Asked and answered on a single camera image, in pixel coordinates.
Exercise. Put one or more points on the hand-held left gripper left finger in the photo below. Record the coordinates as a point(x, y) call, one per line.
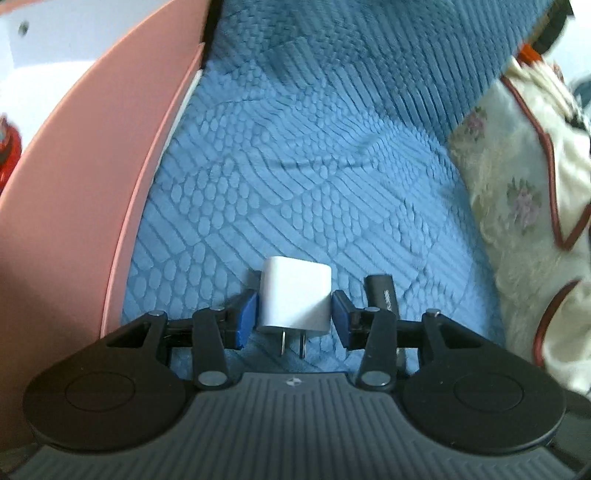
point(246, 316)

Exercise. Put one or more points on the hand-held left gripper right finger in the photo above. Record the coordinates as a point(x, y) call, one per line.
point(340, 318)

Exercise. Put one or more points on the black stick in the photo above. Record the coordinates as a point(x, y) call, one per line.
point(381, 290)

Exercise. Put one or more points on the white charger plug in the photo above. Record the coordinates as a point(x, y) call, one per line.
point(295, 295)

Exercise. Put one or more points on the pink cardboard box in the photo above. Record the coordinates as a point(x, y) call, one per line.
point(92, 184)

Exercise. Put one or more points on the red and black round spool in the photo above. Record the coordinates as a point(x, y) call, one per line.
point(9, 147)

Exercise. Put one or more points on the blue quilted bedspread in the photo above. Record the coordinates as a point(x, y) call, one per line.
point(300, 161)

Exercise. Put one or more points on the cream floral bed sheet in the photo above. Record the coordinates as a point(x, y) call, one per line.
point(503, 207)

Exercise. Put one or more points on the red white black printed blanket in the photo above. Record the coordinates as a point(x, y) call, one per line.
point(575, 184)

